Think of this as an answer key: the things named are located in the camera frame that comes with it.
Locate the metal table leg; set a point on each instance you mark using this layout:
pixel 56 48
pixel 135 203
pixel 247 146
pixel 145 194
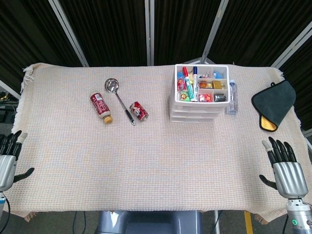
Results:
pixel 217 221

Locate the brass padlock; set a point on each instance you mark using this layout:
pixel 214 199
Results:
pixel 217 84

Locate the blue plastic snack bag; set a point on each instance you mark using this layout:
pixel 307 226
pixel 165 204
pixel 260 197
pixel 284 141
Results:
pixel 218 73

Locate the small wrapped candies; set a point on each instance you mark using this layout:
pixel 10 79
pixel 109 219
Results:
pixel 204 76

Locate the white drawer organizer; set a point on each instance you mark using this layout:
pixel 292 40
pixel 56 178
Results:
pixel 195 114

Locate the orange padlock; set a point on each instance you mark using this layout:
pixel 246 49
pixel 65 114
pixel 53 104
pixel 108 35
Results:
pixel 204 85

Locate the red toy packet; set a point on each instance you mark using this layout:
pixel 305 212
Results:
pixel 205 98

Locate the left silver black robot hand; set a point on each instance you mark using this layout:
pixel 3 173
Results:
pixel 6 165

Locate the red label bottle yellow cap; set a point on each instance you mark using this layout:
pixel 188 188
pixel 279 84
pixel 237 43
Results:
pixel 100 106

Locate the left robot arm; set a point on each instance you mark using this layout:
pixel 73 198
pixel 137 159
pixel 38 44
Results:
pixel 2 197

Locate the black binder clips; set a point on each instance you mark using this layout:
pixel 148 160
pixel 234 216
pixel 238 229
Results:
pixel 220 98

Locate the black fabric partition panel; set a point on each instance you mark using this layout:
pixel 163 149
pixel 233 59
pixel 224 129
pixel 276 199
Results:
pixel 180 29
pixel 302 73
pixel 104 31
pixel 29 36
pixel 256 31

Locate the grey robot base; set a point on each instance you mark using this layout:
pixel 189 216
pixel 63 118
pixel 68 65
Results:
pixel 148 223

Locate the green yellow cartoon eraser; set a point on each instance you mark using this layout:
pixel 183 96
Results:
pixel 185 96

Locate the red cap marker green label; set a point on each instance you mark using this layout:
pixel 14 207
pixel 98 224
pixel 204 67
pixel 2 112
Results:
pixel 189 87

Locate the clear plastic water bottle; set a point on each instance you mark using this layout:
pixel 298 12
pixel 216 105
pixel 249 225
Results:
pixel 232 97

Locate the colourful cartoon eraser pack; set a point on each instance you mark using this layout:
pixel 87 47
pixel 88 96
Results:
pixel 180 81

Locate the red soda can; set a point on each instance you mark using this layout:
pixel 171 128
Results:
pixel 138 111

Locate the black electronics box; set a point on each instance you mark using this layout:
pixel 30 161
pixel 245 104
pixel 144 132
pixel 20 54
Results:
pixel 5 112

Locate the beige woven tablecloth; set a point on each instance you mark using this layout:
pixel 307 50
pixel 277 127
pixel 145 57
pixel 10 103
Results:
pixel 146 158

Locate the dark green cloth yellow lining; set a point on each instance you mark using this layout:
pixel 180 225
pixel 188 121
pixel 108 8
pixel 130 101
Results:
pixel 275 102

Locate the blue cap white marker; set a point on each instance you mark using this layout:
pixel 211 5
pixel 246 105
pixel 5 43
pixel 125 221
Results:
pixel 195 70

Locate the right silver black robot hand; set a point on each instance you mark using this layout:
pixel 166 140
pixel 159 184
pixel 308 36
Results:
pixel 290 178

